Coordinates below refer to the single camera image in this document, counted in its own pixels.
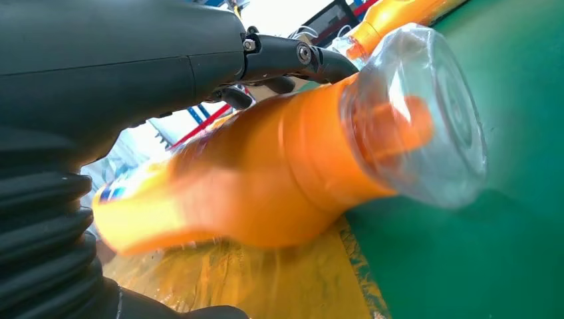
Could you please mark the green table mat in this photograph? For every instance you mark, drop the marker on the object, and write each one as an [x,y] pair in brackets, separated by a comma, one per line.
[506,246]

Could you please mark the yellow taped mat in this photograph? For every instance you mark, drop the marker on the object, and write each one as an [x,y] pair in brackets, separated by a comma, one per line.
[264,286]

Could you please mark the black tablet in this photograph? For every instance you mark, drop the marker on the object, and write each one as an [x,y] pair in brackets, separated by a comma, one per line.
[326,22]

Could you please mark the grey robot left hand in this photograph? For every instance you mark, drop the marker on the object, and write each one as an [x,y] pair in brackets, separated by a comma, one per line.
[110,57]

